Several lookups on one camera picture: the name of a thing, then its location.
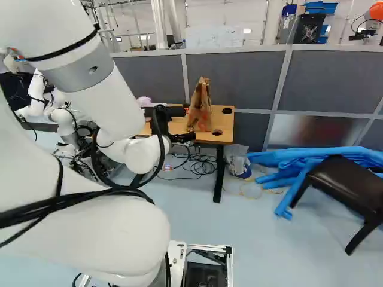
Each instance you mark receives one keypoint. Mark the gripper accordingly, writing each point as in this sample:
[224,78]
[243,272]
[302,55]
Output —
[183,137]

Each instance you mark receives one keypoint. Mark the grey office partition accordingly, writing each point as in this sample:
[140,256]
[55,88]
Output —
[239,77]

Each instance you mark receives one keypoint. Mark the blue foam tubes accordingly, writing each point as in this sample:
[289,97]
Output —
[287,163]

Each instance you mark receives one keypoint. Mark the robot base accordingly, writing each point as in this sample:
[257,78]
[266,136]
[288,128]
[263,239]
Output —
[206,263]

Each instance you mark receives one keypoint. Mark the pale pink cloth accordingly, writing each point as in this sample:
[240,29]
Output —
[145,100]

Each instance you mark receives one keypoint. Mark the white robot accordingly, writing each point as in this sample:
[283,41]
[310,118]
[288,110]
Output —
[61,116]

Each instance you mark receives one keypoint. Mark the brown paper bag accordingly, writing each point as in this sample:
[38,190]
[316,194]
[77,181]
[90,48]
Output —
[200,107]

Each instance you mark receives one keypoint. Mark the black flat box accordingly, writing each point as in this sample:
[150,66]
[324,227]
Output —
[176,111]

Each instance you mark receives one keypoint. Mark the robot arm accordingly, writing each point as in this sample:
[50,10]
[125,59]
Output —
[89,221]

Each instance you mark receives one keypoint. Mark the clear plastic bag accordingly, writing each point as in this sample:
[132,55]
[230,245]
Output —
[237,161]

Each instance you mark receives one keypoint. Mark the black padded stool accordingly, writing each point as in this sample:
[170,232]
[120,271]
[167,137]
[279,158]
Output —
[344,179]

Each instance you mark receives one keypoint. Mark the wooden table with black legs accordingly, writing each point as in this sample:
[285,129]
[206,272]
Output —
[223,131]

